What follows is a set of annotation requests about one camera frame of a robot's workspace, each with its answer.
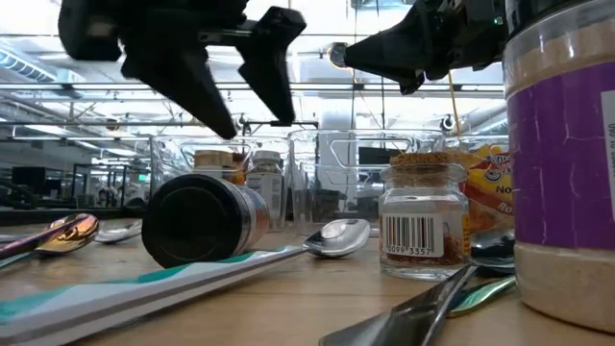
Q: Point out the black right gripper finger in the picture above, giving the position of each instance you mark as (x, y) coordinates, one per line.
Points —
(394, 48)
(413, 84)

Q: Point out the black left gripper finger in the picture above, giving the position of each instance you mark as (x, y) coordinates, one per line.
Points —
(274, 57)
(182, 81)

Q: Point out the tan lid spice jar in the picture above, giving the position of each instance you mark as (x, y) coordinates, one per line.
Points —
(214, 161)

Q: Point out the small glass jar cork lid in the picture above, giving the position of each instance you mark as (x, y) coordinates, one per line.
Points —
(423, 202)

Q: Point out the red yellow noodle bag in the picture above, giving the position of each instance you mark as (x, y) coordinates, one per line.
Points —
(490, 192)

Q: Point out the orange label black lid jar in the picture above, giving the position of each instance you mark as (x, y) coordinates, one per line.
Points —
(202, 221)

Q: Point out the purple label spice jar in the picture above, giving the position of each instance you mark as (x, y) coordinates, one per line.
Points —
(562, 158)

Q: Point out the clear plastic bin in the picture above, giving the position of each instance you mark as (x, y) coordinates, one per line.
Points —
(312, 154)
(168, 154)
(454, 144)

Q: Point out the black monitor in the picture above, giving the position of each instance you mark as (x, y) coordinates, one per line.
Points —
(384, 156)

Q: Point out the gold rainbow spoon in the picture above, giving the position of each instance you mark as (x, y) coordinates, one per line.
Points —
(72, 235)

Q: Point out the purple blue spoon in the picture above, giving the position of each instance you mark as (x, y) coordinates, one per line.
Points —
(29, 240)

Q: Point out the plain silver spoon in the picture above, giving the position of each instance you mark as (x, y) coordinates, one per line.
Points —
(408, 322)

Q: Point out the ceiling light rail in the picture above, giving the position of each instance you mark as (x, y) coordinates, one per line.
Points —
(322, 87)

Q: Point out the black overhead bracket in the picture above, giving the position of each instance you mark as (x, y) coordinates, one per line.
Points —
(307, 124)

